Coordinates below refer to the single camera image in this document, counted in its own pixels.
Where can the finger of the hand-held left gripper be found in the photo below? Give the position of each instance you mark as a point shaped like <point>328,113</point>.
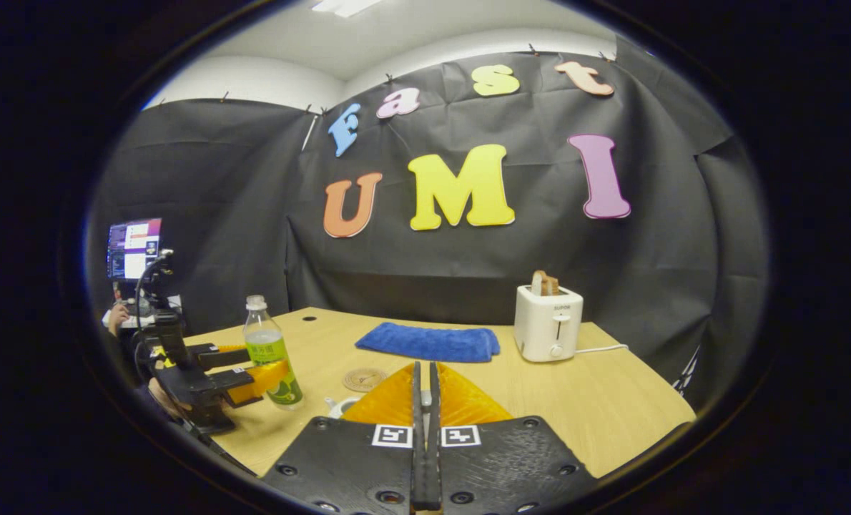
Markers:
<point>211,356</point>
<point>254,383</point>

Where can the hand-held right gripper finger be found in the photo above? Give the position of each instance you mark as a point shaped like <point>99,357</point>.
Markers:
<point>434,443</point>
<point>418,443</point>

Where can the green label water bottle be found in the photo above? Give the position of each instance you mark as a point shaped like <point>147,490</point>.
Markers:
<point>264,343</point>

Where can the round wooden coaster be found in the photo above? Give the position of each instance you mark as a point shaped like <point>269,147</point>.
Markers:
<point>365,379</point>

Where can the white teacup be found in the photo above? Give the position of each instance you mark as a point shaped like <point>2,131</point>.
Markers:
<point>340,408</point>

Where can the blue folded towel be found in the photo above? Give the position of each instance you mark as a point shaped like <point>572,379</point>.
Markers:
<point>425,342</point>

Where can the computer monitor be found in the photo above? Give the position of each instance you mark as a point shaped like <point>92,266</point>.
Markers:
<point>134,249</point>

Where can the white toaster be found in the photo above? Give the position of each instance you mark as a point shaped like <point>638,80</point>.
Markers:
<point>543,325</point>

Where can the bread slice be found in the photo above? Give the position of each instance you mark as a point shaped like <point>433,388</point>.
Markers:
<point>543,284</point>

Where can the ceiling light panel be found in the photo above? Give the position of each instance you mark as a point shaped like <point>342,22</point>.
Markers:
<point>343,6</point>

